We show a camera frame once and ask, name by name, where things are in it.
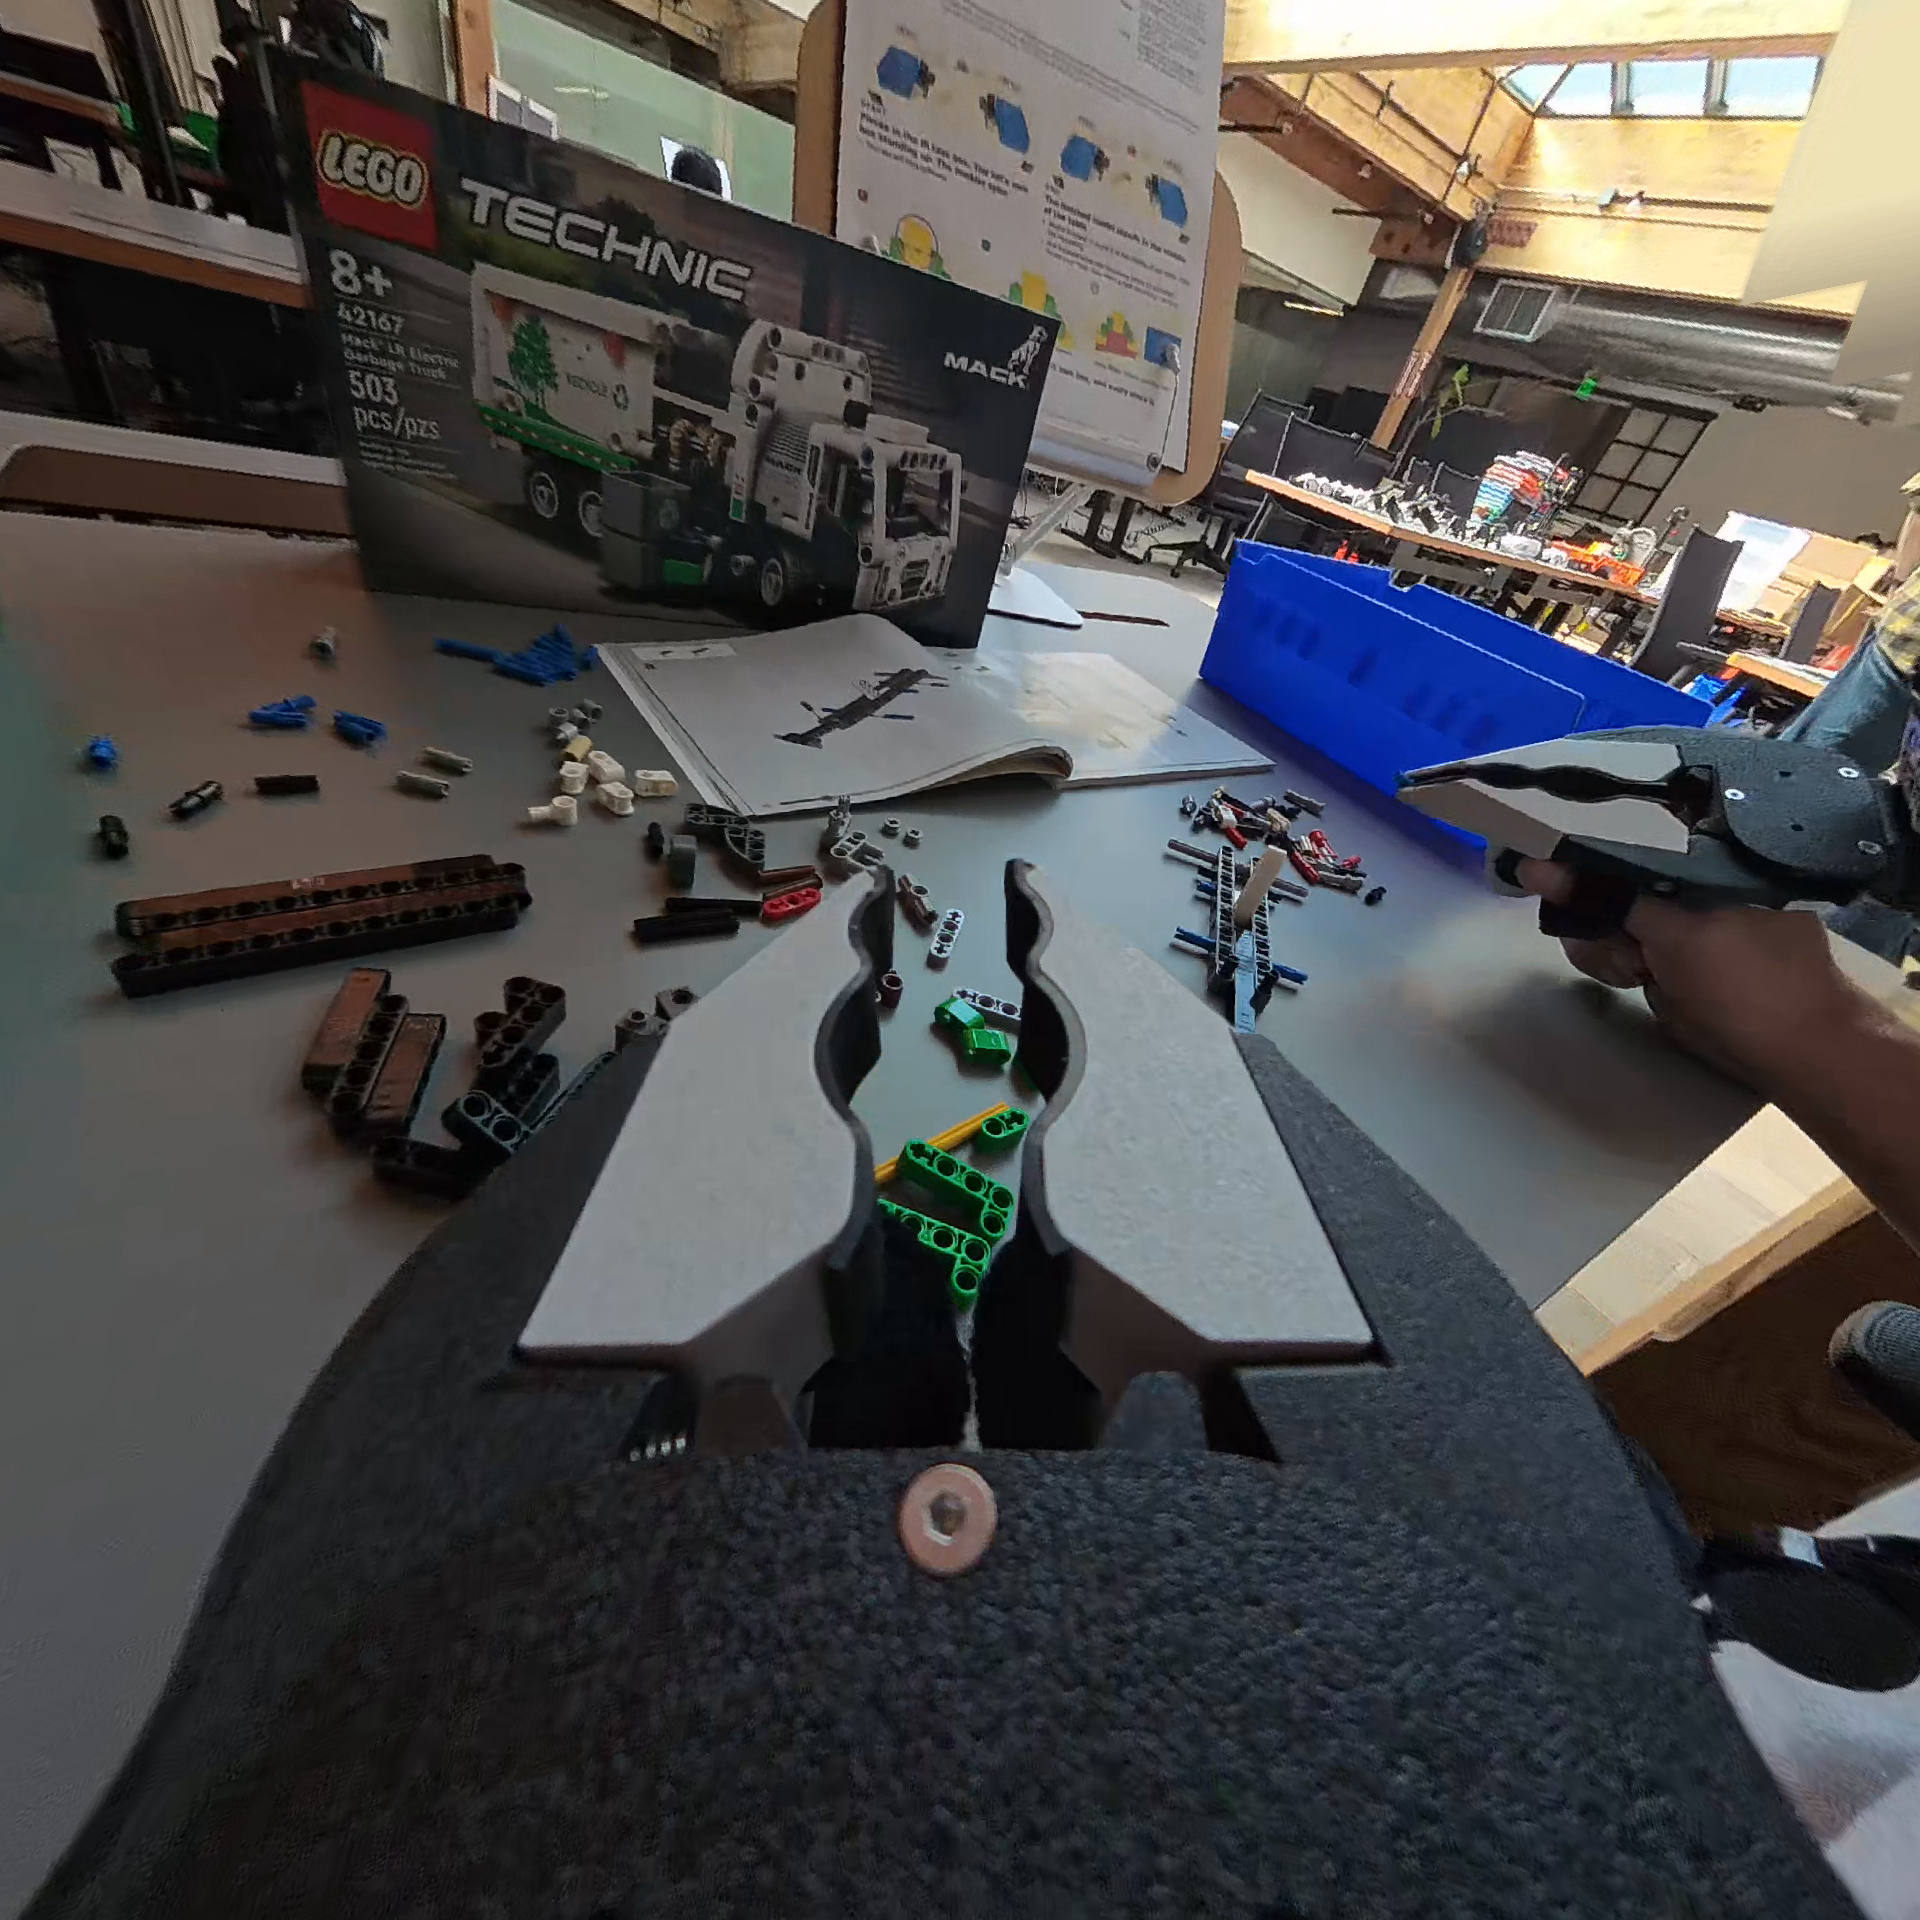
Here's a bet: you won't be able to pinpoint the pile of blue lego pins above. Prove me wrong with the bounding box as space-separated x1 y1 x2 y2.
434 626 601 689

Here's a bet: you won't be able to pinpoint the cluttered wooden workbench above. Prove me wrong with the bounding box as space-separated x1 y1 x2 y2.
1245 451 1728 617

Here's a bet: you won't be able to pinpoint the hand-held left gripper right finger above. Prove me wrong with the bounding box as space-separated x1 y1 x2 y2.
972 857 1379 1454

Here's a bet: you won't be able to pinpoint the black shoulder strap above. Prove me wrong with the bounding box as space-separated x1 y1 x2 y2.
1702 1530 1920 1697

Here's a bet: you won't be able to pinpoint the yellow lego axle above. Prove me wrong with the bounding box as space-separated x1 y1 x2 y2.
897 1102 1010 1186

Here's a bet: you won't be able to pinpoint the long lego chassis assembly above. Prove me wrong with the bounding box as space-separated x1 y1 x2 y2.
1171 838 1322 1041

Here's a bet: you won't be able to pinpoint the person's right hand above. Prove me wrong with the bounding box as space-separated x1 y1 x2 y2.
1529 897 1849 1088

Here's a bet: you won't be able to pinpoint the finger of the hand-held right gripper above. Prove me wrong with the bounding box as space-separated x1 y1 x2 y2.
1411 732 1715 788
1400 765 1700 860

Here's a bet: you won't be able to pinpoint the person's right forearm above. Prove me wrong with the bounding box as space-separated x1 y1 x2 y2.
1756 930 1920 1264

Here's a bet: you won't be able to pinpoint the black office chair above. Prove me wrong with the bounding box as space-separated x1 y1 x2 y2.
1632 525 1744 681
1222 397 1403 577

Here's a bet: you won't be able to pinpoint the silver ventilation duct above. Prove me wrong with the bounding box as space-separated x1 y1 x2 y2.
1477 276 1910 425

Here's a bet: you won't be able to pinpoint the illustrated instruction sheet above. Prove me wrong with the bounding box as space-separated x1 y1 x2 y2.
835 0 1225 484

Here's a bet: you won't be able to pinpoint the large blue plastic bin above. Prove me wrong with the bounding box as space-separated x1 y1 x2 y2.
1201 540 1720 845

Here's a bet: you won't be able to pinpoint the dark storage shelving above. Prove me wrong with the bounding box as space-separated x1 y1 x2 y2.
0 0 309 444

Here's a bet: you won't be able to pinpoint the dark brown short lego beam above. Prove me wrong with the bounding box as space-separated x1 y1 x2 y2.
369 1013 449 1137
334 994 418 1124
305 968 393 1096

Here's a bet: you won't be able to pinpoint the wooden clipboard stand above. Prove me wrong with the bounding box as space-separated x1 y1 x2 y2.
796 0 1244 628

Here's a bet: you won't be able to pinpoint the cluster of lego pins and axles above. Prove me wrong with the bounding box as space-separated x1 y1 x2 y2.
1178 784 1376 913

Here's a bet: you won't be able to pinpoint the green angled lego beam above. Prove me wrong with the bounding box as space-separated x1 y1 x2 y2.
877 1196 993 1309
897 1141 1020 1243

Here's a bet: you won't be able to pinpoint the long black lego beam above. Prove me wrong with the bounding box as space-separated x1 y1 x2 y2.
112 886 538 1000
117 856 529 942

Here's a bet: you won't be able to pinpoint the lego set cardboard box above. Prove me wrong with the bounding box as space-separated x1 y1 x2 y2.
276 60 1065 650

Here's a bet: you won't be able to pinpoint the dark grey rounded object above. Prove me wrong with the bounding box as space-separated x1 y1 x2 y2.
1830 1304 1920 1405

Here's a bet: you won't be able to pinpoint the scattered loose lego pieces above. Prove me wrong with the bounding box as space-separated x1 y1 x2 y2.
82 622 1037 1309

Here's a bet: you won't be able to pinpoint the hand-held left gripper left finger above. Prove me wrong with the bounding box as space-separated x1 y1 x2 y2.
515 864 904 1457

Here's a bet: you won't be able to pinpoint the lego instruction booklet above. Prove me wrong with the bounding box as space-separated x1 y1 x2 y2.
596 616 1277 821

